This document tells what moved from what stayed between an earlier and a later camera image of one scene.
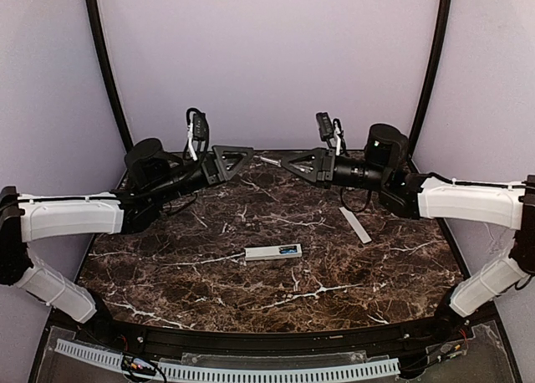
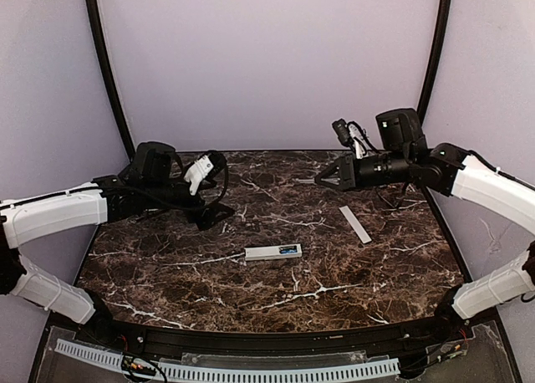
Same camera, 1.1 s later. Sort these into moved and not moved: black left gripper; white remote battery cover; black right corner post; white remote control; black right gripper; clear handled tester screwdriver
Moved: black left gripper; black right gripper; clear handled tester screwdriver
Not moved: black right corner post; white remote battery cover; white remote control
